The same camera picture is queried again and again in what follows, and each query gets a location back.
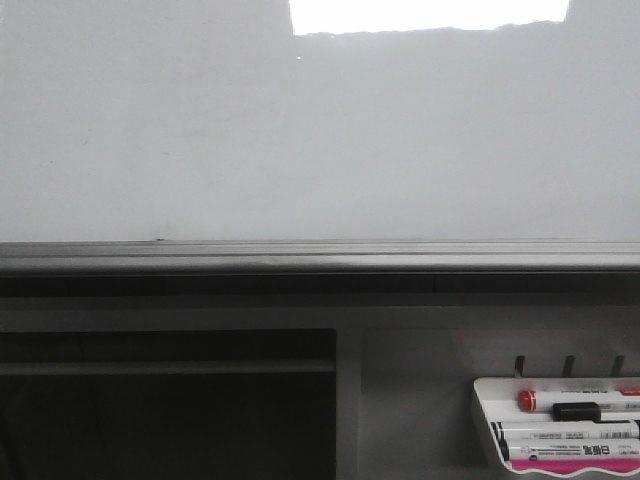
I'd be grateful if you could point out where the white whiteboard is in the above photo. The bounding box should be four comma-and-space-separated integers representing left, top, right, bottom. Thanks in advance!
1, 1, 639, 242

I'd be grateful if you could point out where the left black tray hook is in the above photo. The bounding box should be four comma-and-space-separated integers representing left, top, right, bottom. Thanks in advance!
513, 355, 526, 378

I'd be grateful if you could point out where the black tray hook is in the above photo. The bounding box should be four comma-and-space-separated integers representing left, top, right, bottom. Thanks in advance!
513, 355, 526, 378
561, 355, 575, 378
610, 355, 625, 378

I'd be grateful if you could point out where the white marker tray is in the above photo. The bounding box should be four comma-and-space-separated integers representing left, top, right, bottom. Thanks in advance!
472, 377, 639, 479

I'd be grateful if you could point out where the white marker black end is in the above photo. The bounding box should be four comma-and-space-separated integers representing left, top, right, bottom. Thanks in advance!
490, 420, 639, 441

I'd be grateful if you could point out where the middle black tray hook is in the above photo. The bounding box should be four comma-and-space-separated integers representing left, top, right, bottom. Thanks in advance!
561, 355, 575, 378

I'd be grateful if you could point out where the black capped white marker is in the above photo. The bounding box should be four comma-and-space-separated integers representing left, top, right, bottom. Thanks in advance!
551, 402, 639, 422

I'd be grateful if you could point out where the right black tray hook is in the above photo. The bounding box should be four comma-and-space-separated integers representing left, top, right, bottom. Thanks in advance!
610, 355, 625, 378

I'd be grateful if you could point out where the red capped white marker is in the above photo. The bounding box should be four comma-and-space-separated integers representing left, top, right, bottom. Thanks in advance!
517, 390, 639, 412

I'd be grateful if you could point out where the white marker with label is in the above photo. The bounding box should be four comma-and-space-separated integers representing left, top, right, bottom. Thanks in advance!
498, 438, 639, 461

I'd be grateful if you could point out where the grey whiteboard frame ledge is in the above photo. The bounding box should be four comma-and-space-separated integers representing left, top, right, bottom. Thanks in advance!
1, 240, 639, 288

